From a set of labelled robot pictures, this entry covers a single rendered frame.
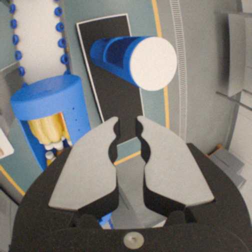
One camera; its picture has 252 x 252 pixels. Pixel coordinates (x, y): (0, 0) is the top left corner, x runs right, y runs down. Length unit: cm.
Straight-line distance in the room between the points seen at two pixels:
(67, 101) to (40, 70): 31
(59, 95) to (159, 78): 53
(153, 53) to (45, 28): 52
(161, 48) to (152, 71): 13
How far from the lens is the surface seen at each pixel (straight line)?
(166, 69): 86
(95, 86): 166
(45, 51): 78
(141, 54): 77
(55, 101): 50
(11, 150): 70
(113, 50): 164
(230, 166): 395
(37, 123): 63
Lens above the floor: 170
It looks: 53 degrees down
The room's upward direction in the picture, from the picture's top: 138 degrees clockwise
